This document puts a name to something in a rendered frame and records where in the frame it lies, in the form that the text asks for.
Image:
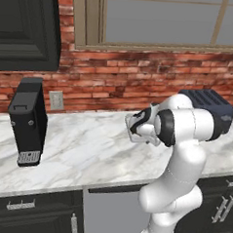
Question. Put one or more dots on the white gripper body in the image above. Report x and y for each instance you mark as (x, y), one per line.
(149, 138)

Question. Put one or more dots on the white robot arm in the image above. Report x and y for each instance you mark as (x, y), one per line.
(184, 158)

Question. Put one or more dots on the clear tupperware container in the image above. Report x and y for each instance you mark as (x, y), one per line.
(129, 129)

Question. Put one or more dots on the black cupboard door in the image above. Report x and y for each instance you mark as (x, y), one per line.
(33, 225)
(200, 221)
(228, 226)

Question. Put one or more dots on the dark blue toaster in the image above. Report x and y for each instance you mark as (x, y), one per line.
(217, 103)

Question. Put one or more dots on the black drawer front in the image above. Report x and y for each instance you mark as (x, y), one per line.
(51, 202)
(215, 183)

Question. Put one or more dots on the tan framed window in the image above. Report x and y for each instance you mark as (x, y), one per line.
(160, 20)

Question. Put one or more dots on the black coffee machine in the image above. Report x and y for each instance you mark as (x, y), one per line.
(25, 122)

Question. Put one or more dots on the grey wall socket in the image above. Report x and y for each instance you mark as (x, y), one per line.
(56, 100)

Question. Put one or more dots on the black wall cupboard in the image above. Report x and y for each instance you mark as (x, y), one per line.
(26, 28)

